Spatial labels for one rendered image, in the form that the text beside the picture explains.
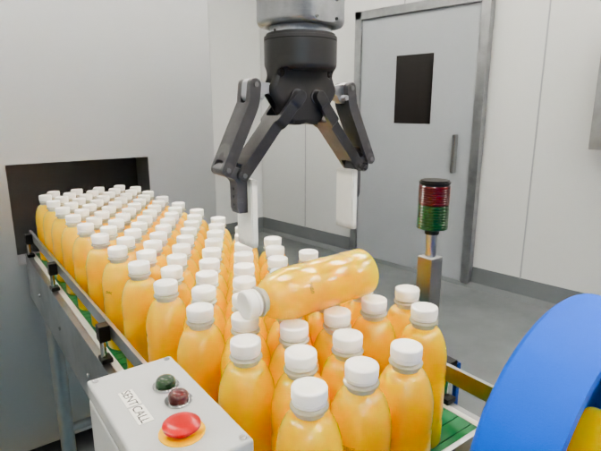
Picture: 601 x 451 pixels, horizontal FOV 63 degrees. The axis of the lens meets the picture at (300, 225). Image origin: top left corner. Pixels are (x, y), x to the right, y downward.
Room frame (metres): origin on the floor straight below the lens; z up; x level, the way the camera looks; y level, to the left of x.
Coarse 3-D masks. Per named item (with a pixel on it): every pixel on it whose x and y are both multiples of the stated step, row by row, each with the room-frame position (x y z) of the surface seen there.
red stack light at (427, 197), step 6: (420, 186) 0.97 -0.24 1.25; (426, 186) 0.96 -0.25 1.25; (450, 186) 0.96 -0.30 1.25; (420, 192) 0.97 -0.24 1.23; (426, 192) 0.96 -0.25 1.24; (432, 192) 0.95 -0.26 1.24; (438, 192) 0.95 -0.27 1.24; (444, 192) 0.95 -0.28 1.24; (450, 192) 0.96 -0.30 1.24; (420, 198) 0.97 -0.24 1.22; (426, 198) 0.96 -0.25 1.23; (432, 198) 0.95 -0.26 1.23; (438, 198) 0.95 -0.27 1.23; (444, 198) 0.95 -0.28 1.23; (450, 198) 0.97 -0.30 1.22; (420, 204) 0.97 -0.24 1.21; (426, 204) 0.96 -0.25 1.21; (432, 204) 0.95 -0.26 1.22; (438, 204) 0.95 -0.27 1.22; (444, 204) 0.95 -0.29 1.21
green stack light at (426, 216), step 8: (424, 208) 0.96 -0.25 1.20; (432, 208) 0.95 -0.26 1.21; (440, 208) 0.95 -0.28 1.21; (448, 208) 0.96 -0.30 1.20; (424, 216) 0.96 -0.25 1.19; (432, 216) 0.95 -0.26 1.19; (440, 216) 0.95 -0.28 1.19; (448, 216) 0.96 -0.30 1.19; (416, 224) 0.99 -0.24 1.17; (424, 224) 0.96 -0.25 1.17; (432, 224) 0.95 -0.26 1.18; (440, 224) 0.95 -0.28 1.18; (448, 224) 0.97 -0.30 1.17
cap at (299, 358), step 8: (288, 352) 0.53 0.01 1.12; (296, 352) 0.53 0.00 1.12; (304, 352) 0.53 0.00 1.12; (312, 352) 0.53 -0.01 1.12; (288, 360) 0.52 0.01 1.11; (296, 360) 0.51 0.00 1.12; (304, 360) 0.51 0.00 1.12; (312, 360) 0.52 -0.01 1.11; (288, 368) 0.52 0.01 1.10; (296, 368) 0.51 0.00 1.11; (304, 368) 0.51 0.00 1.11; (312, 368) 0.52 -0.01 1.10
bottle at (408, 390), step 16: (400, 368) 0.53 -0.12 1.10; (416, 368) 0.53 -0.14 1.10; (384, 384) 0.54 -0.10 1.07; (400, 384) 0.52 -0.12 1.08; (416, 384) 0.52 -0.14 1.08; (400, 400) 0.52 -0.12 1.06; (416, 400) 0.52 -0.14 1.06; (432, 400) 0.53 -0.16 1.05; (400, 416) 0.51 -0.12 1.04; (416, 416) 0.51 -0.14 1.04; (432, 416) 0.53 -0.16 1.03; (400, 432) 0.51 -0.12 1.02; (416, 432) 0.51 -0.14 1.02; (400, 448) 0.51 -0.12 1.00; (416, 448) 0.51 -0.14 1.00
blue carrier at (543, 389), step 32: (544, 320) 0.38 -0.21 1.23; (576, 320) 0.37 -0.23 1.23; (544, 352) 0.35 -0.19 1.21; (576, 352) 0.34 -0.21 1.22; (512, 384) 0.34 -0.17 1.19; (544, 384) 0.33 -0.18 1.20; (576, 384) 0.32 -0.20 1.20; (480, 416) 0.35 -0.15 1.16; (512, 416) 0.33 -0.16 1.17; (544, 416) 0.32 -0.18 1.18; (576, 416) 0.30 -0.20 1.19; (480, 448) 0.33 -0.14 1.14; (512, 448) 0.31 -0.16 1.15; (544, 448) 0.30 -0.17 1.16
